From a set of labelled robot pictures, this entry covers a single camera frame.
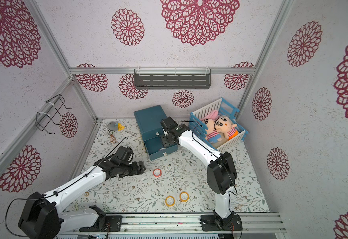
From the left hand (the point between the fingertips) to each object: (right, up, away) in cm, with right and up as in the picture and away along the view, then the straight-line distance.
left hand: (138, 170), depth 83 cm
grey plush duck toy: (-24, +26, +26) cm, 44 cm away
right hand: (+19, +17, +5) cm, 26 cm away
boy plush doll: (+53, +27, +14) cm, 61 cm away
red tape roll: (+9, -4, +9) cm, 13 cm away
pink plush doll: (+45, +20, +13) cm, 51 cm away
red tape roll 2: (+12, +12, +9) cm, 19 cm away
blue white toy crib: (+59, +40, +29) cm, 77 cm away
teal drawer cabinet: (+4, +29, +8) cm, 31 cm away
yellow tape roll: (+16, -17, -4) cm, 23 cm away
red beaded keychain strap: (-25, +17, +25) cm, 39 cm away
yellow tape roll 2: (+27, -14, -1) cm, 31 cm away
